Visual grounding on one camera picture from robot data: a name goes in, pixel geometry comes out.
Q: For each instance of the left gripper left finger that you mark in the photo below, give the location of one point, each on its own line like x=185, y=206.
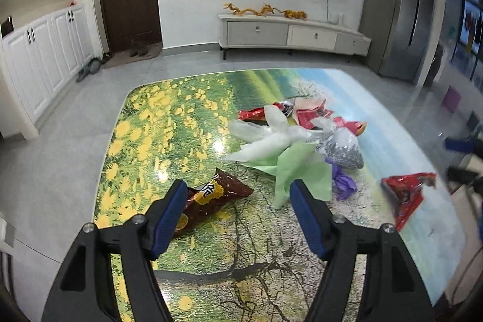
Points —
x=84, y=288

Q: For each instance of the blue gloved right hand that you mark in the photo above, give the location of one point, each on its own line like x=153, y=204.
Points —
x=465, y=146

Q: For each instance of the grey slippers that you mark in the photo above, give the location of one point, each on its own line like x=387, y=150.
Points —
x=93, y=66

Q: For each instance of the golden dragon figurine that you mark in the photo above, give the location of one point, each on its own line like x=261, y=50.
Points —
x=295, y=15
x=265, y=10

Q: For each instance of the white TV console cabinet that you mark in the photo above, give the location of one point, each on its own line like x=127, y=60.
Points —
x=272, y=32

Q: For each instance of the green paper sheet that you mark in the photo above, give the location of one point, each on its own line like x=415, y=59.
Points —
x=300, y=161

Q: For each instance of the black bag on shelf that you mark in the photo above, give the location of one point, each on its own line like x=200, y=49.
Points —
x=7, y=26

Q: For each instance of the red pink packet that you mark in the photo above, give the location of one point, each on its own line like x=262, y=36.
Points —
x=308, y=108

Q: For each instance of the grey steel refrigerator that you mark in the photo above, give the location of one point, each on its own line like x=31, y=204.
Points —
x=399, y=31

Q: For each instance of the red snack wrapper far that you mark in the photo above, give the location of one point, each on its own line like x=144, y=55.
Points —
x=258, y=114

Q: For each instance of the brown snack bag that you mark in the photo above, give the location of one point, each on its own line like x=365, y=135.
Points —
x=206, y=200

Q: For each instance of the brown door mat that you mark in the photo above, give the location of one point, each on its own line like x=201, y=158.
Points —
x=123, y=58

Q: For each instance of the pink NB snack bag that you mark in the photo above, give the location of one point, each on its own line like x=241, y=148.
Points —
x=356, y=127

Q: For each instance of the golden dragon figurine right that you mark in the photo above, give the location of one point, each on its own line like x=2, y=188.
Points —
x=295, y=15

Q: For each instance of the purple stool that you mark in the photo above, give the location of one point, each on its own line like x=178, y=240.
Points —
x=451, y=99

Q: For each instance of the golden dragon figurine left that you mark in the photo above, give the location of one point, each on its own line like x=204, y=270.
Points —
x=265, y=10

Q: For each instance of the white plastic bag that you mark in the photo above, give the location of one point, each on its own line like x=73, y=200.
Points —
x=267, y=141

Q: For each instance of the red foil wrapper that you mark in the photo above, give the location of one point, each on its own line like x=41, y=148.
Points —
x=406, y=190

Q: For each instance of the white shoe cabinet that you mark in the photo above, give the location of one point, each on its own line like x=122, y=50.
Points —
x=47, y=49

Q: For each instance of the purple wrapper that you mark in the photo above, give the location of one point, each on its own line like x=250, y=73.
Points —
x=343, y=185

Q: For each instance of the brown shoes pair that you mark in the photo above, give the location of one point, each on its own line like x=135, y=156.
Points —
x=138, y=49

